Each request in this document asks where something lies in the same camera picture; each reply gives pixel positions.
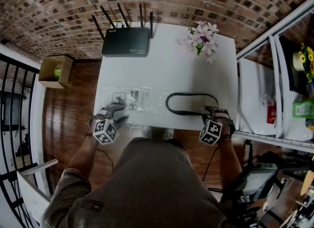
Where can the red packet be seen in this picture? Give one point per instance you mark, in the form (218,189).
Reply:
(271,113)

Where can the green packet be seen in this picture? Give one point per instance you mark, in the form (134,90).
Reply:
(303,109)

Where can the yellow sunflowers in white pot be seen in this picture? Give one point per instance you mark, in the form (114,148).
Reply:
(305,58)

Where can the black router with antennas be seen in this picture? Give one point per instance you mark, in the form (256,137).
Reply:
(126,42)

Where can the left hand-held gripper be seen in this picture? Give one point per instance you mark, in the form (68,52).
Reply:
(105,130)

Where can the black office chair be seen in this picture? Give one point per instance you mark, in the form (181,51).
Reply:
(260,180)

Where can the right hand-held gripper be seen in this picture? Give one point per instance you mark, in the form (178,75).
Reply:
(211,132)

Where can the white wooden stool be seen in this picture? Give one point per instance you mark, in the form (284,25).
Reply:
(32,192)

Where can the white metal shelf rack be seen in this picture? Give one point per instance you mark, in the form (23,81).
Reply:
(260,99)

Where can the white patterned sneaker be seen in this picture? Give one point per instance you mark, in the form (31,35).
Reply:
(168,133)
(147,131)

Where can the pink flowers in white pot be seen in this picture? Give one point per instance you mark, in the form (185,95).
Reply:
(203,40)

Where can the person's grey t-shirt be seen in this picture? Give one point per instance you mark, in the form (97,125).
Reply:
(147,187)

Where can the open cardboard box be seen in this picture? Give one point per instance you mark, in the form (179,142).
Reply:
(47,73)

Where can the black metal railing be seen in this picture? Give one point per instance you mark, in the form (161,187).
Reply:
(9,104)

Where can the green object in box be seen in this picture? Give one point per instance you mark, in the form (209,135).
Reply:
(58,72)

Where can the person's right forearm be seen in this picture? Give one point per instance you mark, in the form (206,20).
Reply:
(229,165)

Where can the clear plastic bag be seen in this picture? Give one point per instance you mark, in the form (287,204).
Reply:
(142,99)

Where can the person's left forearm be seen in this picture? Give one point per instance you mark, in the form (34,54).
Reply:
(82,158)

